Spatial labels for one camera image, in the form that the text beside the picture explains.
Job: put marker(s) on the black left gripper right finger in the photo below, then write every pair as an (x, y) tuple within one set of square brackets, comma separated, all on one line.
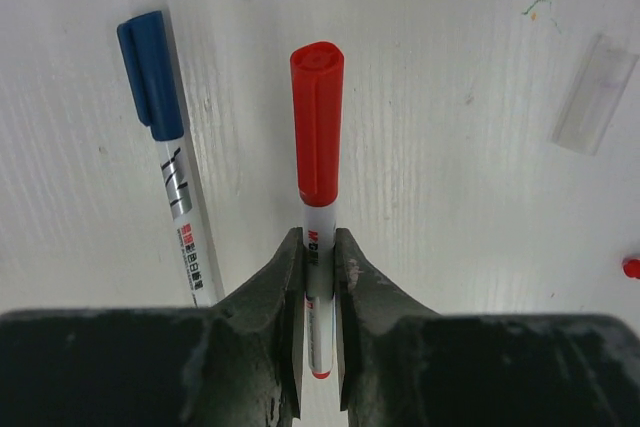
[(402, 364)]

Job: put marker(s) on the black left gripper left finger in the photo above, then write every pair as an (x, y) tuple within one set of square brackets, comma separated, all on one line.
[(237, 363)]

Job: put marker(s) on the white marker blue end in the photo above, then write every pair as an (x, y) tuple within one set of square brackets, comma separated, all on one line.
[(197, 259)]

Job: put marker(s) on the large red pen cap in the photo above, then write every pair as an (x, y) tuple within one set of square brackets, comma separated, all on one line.
[(317, 72)]

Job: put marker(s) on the white marker red end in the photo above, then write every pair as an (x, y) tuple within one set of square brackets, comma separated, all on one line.
[(319, 235)]

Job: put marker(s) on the blue pen cap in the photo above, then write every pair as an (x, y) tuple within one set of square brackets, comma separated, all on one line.
[(147, 62)]

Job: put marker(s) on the thin white pen red end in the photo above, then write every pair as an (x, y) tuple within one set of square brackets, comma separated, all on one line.
[(631, 267)]

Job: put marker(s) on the clear plastic pen cap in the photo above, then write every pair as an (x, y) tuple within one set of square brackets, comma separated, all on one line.
[(594, 95)]

